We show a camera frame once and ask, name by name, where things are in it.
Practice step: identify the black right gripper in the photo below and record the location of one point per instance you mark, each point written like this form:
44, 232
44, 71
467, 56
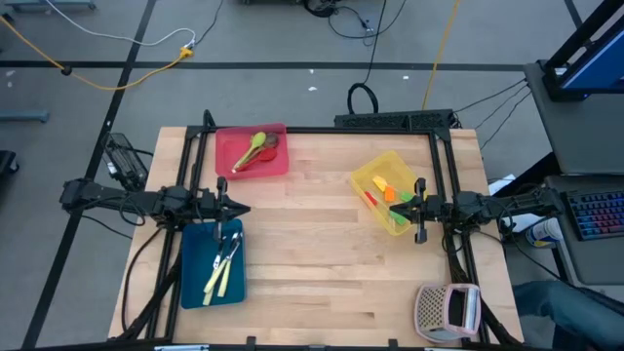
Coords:
436, 208

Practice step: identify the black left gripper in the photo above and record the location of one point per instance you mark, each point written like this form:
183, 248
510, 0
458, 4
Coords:
209, 205

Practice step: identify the pink plastic bin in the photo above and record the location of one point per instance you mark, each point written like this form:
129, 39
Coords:
226, 156

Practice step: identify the yellow plastic bin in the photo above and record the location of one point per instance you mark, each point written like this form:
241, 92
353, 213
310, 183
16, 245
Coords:
370, 170

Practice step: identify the red plastic spoon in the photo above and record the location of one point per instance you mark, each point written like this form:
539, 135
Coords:
267, 155

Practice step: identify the green plastic spoon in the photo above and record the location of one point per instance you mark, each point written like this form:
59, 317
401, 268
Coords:
258, 139

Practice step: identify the blue plastic bin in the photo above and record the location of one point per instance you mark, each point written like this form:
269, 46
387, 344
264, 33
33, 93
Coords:
195, 273

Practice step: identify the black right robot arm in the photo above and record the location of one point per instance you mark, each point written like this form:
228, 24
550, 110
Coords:
512, 205

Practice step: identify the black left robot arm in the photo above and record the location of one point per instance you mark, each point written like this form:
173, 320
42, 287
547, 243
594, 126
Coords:
136, 201

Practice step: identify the black perforated box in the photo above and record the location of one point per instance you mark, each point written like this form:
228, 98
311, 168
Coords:
390, 119

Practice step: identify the pink and grey basket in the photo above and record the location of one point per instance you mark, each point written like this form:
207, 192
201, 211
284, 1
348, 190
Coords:
431, 309

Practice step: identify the white bottle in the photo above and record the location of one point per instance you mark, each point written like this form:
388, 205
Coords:
546, 231

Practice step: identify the backlit rainbow keyboard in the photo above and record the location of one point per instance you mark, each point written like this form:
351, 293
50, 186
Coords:
597, 214

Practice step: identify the person's leg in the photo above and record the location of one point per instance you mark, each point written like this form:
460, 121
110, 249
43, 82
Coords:
575, 312

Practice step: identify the grey keyboard desk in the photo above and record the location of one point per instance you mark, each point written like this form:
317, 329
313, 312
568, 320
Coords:
599, 263

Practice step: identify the grey furniture foot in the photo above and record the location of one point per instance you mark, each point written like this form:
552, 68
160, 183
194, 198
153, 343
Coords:
49, 5
24, 115

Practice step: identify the black floor object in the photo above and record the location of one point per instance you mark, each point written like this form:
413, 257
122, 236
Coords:
7, 161

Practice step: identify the computer monitor blue screen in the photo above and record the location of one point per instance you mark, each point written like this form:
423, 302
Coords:
599, 68

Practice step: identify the black aluminium table frame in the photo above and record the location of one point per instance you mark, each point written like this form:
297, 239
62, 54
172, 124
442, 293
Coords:
317, 130

